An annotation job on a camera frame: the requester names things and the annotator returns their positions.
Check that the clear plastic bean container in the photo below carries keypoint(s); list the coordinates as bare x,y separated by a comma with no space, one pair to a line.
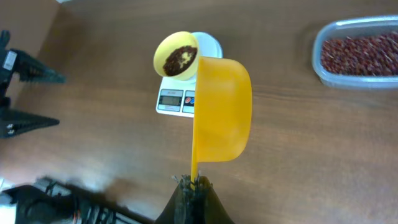
356,27

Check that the white digital kitchen scale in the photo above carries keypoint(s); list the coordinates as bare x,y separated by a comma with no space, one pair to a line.
178,97

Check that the yellow plastic bowl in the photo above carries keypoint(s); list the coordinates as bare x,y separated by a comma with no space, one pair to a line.
168,45

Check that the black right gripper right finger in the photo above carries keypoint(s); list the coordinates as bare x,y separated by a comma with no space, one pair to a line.
207,207

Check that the yellow plastic measuring scoop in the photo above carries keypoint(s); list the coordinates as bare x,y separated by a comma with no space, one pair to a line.
222,111

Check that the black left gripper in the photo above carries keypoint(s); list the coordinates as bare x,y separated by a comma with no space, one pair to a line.
14,122

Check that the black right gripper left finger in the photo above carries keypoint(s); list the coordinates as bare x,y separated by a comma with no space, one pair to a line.
179,208

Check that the red beans in bowl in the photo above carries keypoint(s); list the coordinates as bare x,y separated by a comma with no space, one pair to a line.
179,60

